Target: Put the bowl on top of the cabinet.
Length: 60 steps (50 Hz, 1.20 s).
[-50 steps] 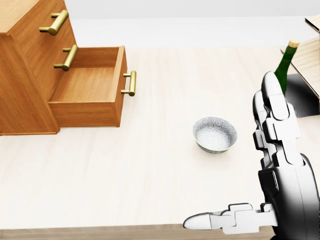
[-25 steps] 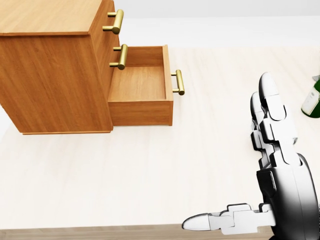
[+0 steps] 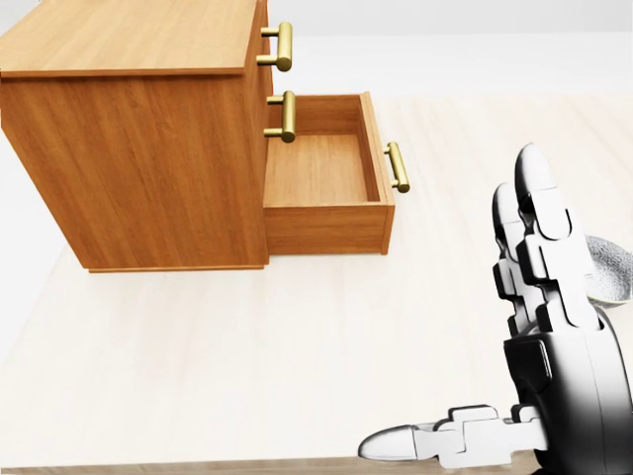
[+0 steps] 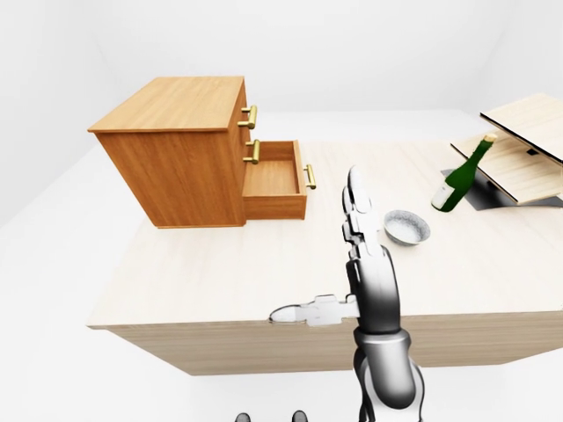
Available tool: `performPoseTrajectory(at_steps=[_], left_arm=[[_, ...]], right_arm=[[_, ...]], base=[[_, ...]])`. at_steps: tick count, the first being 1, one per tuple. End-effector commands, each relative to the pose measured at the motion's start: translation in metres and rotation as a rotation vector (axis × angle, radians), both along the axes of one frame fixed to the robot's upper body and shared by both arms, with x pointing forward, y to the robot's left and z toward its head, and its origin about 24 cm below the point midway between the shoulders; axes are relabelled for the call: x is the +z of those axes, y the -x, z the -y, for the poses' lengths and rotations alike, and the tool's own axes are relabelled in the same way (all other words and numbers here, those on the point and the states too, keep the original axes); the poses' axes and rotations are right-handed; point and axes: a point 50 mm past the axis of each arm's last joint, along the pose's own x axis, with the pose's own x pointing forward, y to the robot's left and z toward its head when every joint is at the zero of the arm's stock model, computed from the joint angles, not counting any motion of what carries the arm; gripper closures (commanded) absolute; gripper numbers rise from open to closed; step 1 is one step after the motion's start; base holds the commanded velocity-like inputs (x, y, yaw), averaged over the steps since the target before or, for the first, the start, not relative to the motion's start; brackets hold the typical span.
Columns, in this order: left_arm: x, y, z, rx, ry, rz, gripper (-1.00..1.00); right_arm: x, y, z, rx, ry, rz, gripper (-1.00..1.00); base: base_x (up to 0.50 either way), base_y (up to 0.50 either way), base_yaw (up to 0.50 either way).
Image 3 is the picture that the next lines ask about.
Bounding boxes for patterned grey bowl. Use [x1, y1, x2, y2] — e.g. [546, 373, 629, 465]
[582, 235, 633, 312]

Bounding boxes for closed wooden drawer front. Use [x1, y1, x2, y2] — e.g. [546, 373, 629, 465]
[246, 66, 271, 199]
[244, 0, 272, 93]

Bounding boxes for brass handle on open drawer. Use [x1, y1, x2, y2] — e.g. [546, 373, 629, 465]
[383, 141, 411, 194]

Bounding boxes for open wooden drawer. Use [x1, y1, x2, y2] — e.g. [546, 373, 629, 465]
[262, 90, 397, 256]

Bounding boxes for brass cabinet handle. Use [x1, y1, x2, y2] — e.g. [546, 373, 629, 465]
[262, 90, 298, 144]
[254, 21, 294, 73]

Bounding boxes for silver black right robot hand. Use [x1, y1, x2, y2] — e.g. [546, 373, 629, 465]
[357, 142, 633, 475]

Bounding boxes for wooden cabinet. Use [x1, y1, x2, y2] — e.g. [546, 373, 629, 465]
[0, 0, 272, 275]

